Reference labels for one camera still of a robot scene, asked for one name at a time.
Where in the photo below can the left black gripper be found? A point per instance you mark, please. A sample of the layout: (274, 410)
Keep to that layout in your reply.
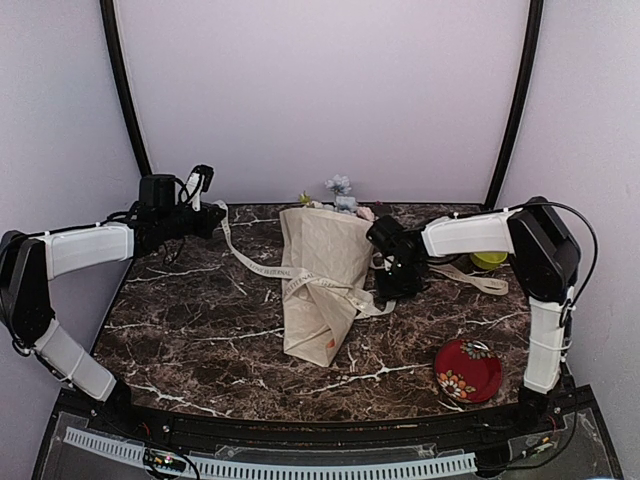
(210, 221)

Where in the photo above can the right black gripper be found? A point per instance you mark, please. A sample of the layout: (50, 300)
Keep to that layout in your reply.
(386, 293)

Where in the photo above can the pink fake rose stem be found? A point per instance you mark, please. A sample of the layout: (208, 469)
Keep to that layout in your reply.
(365, 213)

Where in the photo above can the white printed ribbon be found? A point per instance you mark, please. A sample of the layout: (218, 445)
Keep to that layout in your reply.
(300, 275)

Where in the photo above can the beige wrapping paper sheet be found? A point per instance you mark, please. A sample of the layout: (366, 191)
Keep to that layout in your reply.
(333, 250)

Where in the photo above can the blue fake flower stem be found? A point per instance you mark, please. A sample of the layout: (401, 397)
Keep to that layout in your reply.
(340, 187)

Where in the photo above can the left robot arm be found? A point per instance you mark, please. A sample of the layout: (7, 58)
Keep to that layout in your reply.
(48, 274)

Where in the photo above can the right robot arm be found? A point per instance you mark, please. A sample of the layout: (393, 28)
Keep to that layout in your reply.
(541, 251)

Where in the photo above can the yellow-green cup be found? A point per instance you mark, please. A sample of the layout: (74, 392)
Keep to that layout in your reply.
(488, 260)

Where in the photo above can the red floral plate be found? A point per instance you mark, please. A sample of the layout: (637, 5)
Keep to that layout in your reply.
(468, 371)

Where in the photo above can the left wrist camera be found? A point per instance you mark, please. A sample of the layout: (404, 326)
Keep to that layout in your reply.
(198, 183)

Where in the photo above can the left black frame post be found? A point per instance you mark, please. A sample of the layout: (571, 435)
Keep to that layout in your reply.
(124, 92)

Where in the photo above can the black frame post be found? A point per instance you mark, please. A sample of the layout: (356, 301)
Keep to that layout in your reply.
(124, 92)
(517, 107)

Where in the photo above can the white slotted cable duct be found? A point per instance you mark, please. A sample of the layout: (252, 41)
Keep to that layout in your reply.
(262, 464)

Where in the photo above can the black front table rail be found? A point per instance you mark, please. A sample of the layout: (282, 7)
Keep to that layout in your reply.
(473, 429)

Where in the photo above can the right black frame post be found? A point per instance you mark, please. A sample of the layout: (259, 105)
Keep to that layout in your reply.
(517, 107)

